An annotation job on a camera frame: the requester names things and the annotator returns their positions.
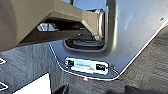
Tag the white flat board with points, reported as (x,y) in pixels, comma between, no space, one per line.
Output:
(36,85)

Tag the white box blue middle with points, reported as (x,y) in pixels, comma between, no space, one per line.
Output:
(87,66)

